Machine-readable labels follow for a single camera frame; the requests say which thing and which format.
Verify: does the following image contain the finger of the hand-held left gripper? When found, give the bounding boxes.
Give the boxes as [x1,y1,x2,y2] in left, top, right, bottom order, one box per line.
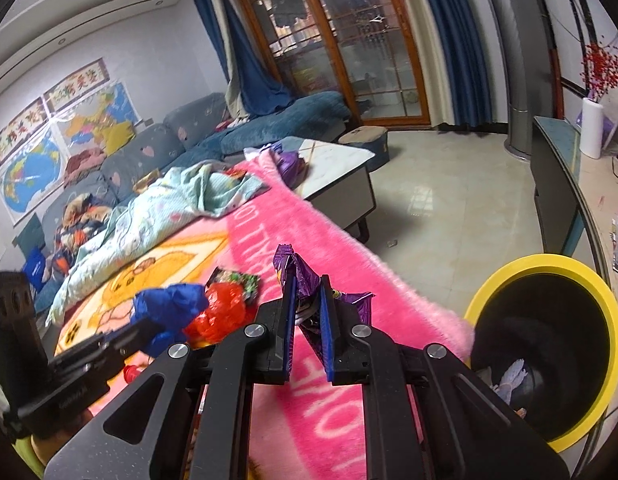
[48,316,165,378]

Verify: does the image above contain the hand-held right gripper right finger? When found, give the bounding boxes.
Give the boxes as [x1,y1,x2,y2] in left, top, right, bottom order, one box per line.
[318,274,570,480]

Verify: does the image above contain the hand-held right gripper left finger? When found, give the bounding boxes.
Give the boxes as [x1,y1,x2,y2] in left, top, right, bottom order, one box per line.
[44,272,299,480]

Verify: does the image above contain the purple snack wrapper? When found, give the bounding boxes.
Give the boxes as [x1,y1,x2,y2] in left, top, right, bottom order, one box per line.
[271,243,375,361]

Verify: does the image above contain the green black snack bag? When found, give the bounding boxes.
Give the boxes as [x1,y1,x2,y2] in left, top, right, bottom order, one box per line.
[204,267,262,306]

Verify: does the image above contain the red plastic wrapper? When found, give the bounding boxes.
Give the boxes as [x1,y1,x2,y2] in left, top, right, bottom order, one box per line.
[183,281,247,343]

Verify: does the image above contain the blue plastic bag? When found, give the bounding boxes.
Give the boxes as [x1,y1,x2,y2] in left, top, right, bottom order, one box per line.
[130,282,210,356]

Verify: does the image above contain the yellow rimmed black bin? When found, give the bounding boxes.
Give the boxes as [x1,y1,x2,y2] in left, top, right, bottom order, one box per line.
[464,254,618,453]

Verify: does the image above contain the blue tote bag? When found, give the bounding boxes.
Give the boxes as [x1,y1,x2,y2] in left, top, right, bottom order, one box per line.
[23,247,48,293]

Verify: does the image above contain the pink printed blanket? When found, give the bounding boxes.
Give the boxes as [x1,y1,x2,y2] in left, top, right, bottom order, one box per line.
[54,152,475,480]

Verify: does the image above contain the orange patterned blanket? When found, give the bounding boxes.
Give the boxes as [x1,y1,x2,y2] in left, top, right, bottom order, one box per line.
[46,192,114,271]

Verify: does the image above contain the light blue quilt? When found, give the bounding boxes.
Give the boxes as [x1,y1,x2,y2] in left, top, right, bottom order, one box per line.
[46,160,270,326]

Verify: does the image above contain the world map poster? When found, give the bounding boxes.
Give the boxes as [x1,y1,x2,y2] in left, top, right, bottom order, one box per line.
[0,125,67,226]

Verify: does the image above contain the purple bag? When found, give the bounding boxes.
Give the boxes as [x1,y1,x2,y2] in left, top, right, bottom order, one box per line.
[274,150,307,188]

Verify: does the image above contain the pile of clothes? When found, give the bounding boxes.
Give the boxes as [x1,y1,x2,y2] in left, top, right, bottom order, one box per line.
[64,147,107,181]

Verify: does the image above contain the white topped coffee table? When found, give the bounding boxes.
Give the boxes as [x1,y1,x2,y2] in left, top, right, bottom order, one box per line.
[289,136,377,241]

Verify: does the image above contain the framed calligraphy poster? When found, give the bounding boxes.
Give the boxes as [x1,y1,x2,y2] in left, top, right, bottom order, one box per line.
[0,97,47,168]
[43,57,111,111]

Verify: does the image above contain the round dark stool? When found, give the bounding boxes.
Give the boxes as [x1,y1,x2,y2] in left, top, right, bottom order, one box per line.
[337,127,390,166]

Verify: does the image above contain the yellow cushion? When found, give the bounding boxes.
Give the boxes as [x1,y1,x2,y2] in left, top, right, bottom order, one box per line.
[105,122,137,157]

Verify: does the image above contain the country map poster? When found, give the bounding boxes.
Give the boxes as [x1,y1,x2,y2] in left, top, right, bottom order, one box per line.
[51,80,142,156]

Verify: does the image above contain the blue patterned sofa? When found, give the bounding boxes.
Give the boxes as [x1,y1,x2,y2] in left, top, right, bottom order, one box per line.
[16,91,352,301]

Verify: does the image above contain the blue curtain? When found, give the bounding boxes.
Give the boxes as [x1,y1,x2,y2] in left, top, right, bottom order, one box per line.
[188,0,295,121]
[411,0,510,133]

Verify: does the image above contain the television cabinet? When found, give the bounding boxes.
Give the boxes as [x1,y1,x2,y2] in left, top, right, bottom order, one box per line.
[532,116,618,480]

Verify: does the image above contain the wooden framed glass door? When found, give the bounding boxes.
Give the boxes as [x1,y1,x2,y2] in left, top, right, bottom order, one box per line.
[229,0,432,126]

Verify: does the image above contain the grey tower air conditioner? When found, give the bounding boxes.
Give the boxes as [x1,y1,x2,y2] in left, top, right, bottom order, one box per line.
[476,0,537,161]

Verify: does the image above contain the white ribbed vase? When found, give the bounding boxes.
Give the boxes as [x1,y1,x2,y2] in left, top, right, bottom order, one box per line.
[579,97,604,160]

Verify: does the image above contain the white purple picture card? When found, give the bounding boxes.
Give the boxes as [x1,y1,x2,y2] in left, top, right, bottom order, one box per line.
[602,92,618,151]

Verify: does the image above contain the red berry branches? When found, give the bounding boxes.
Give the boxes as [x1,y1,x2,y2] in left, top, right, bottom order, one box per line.
[580,42,618,103]

